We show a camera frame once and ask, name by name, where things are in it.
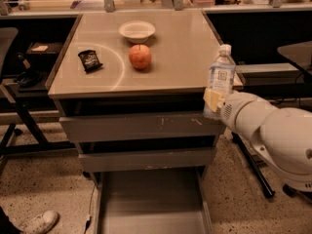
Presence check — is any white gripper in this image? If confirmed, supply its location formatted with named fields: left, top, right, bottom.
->
left=204, top=89, right=277, bottom=140

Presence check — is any clear plastic water bottle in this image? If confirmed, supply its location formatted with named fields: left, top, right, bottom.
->
left=203, top=44, right=236, bottom=120

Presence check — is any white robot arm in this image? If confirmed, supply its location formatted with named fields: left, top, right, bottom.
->
left=204, top=89, right=312, bottom=192

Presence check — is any top drawer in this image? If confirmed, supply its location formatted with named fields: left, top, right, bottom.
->
left=59, top=111, right=225, bottom=142

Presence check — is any drawer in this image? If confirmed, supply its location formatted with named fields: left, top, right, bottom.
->
left=94, top=168, right=214, bottom=234
left=79, top=147, right=216, bottom=173
left=59, top=111, right=225, bottom=142

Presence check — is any grey drawer cabinet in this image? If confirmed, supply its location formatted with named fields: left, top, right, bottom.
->
left=48, top=10, right=224, bottom=234

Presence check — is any bottom drawer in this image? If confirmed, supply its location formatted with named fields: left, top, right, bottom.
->
left=94, top=168, right=214, bottom=234

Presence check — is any middle drawer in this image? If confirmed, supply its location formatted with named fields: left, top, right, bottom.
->
left=79, top=147, right=216, bottom=173

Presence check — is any black table leg bar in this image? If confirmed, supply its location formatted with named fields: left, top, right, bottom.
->
left=232, top=133, right=275, bottom=199

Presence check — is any red apple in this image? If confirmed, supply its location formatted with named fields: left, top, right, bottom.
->
left=129, top=45, right=151, bottom=70

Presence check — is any dark round side table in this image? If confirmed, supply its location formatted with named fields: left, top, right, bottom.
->
left=277, top=41, right=312, bottom=76

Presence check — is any white bowl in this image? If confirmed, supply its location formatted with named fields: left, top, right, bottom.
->
left=119, top=20, right=156, bottom=44

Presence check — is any black snack packet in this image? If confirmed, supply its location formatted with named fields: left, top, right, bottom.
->
left=78, top=50, right=102, bottom=73

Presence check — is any black box on shelf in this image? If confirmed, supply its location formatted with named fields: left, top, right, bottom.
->
left=26, top=42, right=62, bottom=61

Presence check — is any white sneaker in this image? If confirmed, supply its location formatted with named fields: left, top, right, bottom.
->
left=19, top=211, right=59, bottom=234

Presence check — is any black desk frame left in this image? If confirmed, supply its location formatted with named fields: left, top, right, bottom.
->
left=1, top=81, right=75, bottom=166

